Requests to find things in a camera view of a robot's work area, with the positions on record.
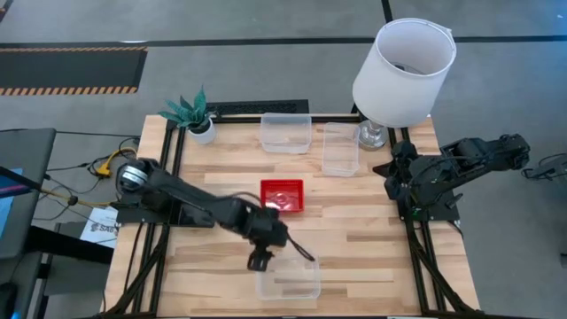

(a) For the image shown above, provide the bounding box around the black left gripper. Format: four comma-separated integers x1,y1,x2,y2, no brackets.
241,206,290,272

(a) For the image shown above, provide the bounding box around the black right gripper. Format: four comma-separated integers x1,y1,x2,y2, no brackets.
373,140,420,200

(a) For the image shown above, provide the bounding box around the clear plastic basket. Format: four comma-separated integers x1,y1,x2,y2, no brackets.
321,121,361,178
255,253,322,301
259,112,313,155

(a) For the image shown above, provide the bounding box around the red slotted plastic basket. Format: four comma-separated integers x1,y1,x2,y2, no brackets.
260,178,306,214

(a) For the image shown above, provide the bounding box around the white shade silver table lamp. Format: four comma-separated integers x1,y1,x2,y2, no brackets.
352,17,457,152

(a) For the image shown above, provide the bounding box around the black perforated panel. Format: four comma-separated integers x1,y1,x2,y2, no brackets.
206,98,310,117

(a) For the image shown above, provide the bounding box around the black device beside table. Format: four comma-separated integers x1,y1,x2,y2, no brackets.
521,152,567,181

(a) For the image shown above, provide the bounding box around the green plant in white pot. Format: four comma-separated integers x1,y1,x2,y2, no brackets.
158,85,218,146

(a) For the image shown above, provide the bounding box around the white printed paper sheet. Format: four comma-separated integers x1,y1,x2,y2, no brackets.
79,206,120,249

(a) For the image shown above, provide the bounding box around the gray side table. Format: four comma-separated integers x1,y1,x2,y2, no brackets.
0,128,58,261

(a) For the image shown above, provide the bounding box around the blue lit monitor screen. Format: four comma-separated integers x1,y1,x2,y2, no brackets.
0,167,26,240

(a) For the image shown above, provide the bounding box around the black hazard striped floor mat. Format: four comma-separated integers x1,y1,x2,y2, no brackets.
0,45,149,97

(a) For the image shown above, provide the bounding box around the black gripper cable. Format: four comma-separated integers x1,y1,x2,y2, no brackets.
286,236,317,263

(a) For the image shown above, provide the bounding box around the black aluminium table frame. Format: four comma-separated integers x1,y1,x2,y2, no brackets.
95,113,488,319

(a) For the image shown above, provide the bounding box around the yellow cable with plug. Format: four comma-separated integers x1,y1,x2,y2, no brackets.
42,148,138,209

